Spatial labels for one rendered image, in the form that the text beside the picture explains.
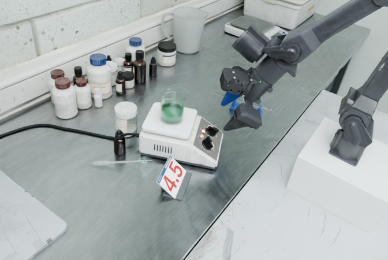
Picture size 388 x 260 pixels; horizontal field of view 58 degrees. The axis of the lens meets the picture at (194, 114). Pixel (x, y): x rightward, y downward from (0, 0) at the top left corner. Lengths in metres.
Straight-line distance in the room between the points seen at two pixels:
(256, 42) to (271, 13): 1.03
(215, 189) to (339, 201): 0.28
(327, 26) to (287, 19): 1.05
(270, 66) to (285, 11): 1.01
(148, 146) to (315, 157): 0.40
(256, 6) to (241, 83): 1.07
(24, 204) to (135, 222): 0.23
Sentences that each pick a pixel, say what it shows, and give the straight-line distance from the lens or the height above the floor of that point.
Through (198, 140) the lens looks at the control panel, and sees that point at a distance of 0.87.
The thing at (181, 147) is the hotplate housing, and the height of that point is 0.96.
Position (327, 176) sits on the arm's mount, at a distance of 0.83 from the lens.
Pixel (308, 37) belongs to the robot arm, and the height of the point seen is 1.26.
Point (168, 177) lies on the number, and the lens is 0.82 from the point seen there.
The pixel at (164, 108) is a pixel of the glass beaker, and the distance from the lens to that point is 0.84.
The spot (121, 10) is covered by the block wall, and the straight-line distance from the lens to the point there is 1.31.
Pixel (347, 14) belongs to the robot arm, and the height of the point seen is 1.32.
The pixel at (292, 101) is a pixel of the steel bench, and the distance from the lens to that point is 1.22.
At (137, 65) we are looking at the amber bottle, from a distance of 1.15.
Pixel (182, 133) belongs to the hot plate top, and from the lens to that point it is 0.84.
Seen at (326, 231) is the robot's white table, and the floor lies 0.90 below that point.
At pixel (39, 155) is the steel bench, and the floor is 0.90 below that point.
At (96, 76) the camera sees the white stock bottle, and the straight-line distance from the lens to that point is 1.07.
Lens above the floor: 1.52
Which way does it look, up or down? 36 degrees down
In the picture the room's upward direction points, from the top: 7 degrees clockwise
